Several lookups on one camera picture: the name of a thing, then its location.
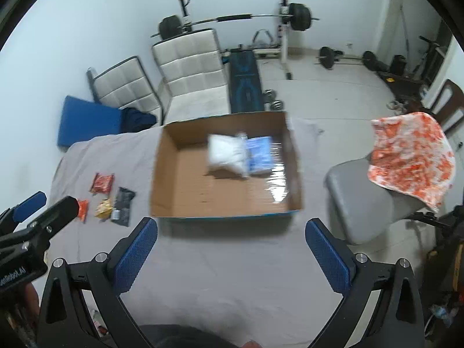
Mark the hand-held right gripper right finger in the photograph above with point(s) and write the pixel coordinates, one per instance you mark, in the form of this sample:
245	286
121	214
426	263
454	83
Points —
328	261

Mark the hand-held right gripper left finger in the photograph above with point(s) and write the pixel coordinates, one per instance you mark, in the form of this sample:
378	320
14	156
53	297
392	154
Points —
136	257

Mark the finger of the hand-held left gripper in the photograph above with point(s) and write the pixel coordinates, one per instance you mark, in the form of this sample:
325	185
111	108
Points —
58	214
31	203

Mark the cardboard box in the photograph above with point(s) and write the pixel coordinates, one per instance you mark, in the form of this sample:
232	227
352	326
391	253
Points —
188	188

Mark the white snack bag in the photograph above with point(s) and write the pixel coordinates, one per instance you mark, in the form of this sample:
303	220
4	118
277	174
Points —
228	156

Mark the orange snack packet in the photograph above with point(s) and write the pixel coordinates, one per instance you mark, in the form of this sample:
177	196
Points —
83	210

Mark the yellow snack packet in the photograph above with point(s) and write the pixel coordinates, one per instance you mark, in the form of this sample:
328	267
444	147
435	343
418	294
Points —
103	209

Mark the red snack packet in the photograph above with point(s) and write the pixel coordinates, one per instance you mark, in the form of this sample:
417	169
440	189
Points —
102	183

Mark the black snack packet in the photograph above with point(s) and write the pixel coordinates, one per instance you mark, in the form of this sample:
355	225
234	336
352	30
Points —
124	203

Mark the grey padded chair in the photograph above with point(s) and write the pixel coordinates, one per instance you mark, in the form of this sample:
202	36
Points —
362	195

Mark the grey tablecloth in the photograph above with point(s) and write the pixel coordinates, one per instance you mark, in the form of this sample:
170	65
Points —
224	261

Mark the blue foam mat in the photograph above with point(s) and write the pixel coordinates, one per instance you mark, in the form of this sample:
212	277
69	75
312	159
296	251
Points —
87	123

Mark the blue snack packet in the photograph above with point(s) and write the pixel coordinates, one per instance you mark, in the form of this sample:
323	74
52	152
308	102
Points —
261	156

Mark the dark blue cloth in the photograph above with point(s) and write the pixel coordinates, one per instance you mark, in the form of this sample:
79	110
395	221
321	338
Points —
139	119

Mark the black stand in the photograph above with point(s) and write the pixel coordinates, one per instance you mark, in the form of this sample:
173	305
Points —
447	224

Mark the orange and white cloth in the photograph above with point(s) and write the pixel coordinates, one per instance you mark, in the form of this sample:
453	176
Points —
413	156

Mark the small white padded chair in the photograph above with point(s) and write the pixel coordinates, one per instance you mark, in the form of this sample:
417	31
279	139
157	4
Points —
123	87

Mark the small dumbbells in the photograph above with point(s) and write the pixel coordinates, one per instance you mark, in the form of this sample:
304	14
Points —
274	100

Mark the large white padded chair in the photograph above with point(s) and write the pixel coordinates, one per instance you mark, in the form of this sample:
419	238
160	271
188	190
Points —
192	76

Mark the black weight bench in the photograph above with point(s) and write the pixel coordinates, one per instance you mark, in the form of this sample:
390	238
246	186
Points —
245	83

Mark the brown wooden chair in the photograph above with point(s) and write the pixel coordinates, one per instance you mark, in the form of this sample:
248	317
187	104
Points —
451	108

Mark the short barbell with black plates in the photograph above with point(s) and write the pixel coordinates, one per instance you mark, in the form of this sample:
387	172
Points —
328	58

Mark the black weight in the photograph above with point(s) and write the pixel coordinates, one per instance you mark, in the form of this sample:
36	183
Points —
398	64

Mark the white barbell rack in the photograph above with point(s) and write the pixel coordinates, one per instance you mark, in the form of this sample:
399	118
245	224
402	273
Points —
284	49

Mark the black exercise machine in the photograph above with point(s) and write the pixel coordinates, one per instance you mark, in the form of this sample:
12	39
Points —
431	58

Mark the long barbell with black plates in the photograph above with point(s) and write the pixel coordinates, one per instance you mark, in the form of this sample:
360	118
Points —
300	16

